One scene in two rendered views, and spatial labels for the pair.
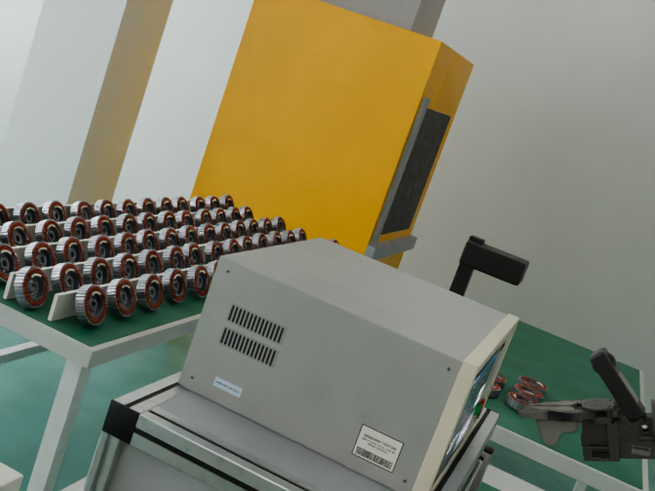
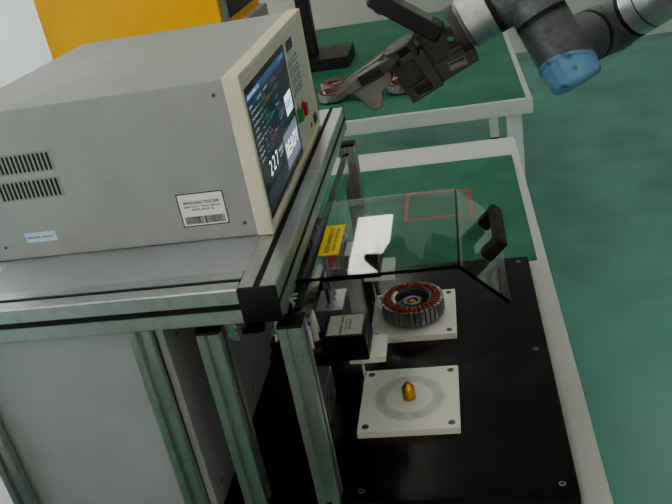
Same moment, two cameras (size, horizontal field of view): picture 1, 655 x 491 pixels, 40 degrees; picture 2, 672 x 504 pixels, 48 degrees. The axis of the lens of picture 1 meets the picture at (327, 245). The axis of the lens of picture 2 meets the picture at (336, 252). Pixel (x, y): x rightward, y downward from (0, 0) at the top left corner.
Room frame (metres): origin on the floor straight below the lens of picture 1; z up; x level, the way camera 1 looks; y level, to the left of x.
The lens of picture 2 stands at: (0.24, -0.24, 1.50)
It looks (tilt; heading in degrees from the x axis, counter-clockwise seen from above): 26 degrees down; 355
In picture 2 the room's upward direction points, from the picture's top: 11 degrees counter-clockwise
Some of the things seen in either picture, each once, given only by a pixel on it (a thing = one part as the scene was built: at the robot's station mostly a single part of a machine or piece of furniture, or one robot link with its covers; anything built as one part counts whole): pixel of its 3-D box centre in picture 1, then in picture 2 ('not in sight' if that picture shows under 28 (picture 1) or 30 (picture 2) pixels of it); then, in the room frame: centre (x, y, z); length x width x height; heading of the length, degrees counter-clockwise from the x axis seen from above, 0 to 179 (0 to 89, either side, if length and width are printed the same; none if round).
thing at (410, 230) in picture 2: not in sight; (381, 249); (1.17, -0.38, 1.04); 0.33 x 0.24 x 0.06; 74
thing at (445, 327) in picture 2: not in sight; (414, 315); (1.39, -0.45, 0.78); 0.15 x 0.15 x 0.01; 74
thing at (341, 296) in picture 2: not in sight; (334, 311); (1.43, -0.31, 0.80); 0.07 x 0.05 x 0.06; 164
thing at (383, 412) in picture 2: not in sight; (409, 400); (1.16, -0.38, 0.78); 0.15 x 0.15 x 0.01; 74
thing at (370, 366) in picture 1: (364, 348); (163, 122); (1.38, -0.11, 1.22); 0.44 x 0.39 x 0.20; 164
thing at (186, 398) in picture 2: not in sight; (247, 293); (1.35, -0.17, 0.92); 0.66 x 0.01 x 0.30; 164
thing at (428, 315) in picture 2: not in sight; (412, 303); (1.39, -0.45, 0.80); 0.11 x 0.11 x 0.04
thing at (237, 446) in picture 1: (336, 420); (183, 202); (1.37, -0.11, 1.09); 0.68 x 0.44 x 0.05; 164
